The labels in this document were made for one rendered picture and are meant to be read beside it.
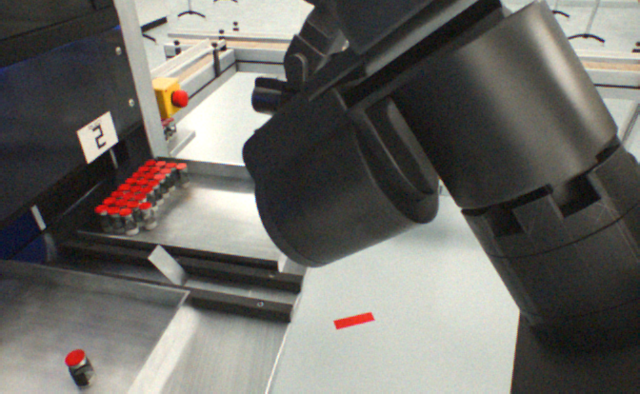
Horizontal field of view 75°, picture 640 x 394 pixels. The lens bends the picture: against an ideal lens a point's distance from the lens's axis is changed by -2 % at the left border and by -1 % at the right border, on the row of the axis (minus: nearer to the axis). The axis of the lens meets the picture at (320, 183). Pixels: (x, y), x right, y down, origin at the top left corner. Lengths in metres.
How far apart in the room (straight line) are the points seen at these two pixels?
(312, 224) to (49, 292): 0.61
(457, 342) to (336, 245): 1.59
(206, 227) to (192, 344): 0.24
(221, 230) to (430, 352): 1.12
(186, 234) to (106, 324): 0.20
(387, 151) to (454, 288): 1.79
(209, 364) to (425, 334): 1.25
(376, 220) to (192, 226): 0.64
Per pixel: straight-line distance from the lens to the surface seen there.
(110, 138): 0.85
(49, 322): 0.70
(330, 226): 0.16
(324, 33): 0.64
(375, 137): 0.15
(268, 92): 0.72
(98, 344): 0.64
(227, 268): 0.66
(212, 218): 0.79
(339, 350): 1.65
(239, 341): 0.59
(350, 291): 1.84
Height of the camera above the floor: 1.35
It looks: 33 degrees down
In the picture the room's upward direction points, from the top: straight up
